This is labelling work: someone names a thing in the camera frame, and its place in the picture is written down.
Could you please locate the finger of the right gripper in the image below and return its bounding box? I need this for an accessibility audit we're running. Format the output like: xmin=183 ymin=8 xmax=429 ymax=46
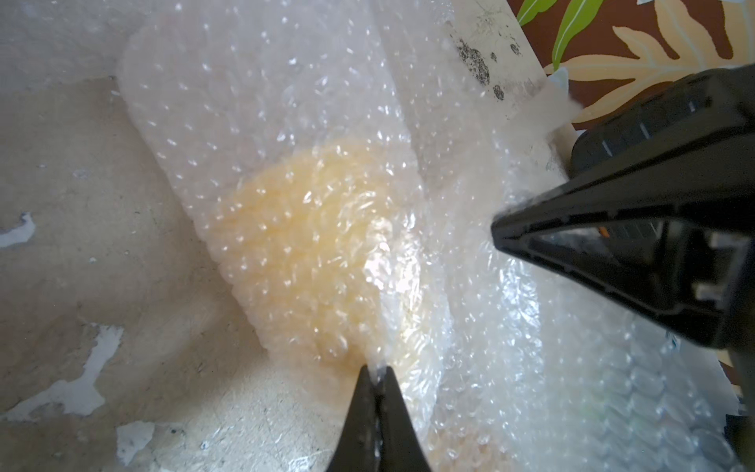
xmin=491 ymin=141 xmax=754 ymax=348

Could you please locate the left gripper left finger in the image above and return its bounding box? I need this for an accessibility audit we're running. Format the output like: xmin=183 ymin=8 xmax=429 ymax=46
xmin=326 ymin=366 xmax=378 ymax=472

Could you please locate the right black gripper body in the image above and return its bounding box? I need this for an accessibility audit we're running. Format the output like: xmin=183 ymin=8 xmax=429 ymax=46
xmin=565 ymin=64 xmax=755 ymax=178

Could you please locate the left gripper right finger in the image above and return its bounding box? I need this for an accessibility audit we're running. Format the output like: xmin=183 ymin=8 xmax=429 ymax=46
xmin=376 ymin=367 xmax=432 ymax=472

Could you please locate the bubble yellow glass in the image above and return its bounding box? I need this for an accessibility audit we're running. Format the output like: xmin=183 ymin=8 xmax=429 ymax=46
xmin=118 ymin=1 xmax=742 ymax=471

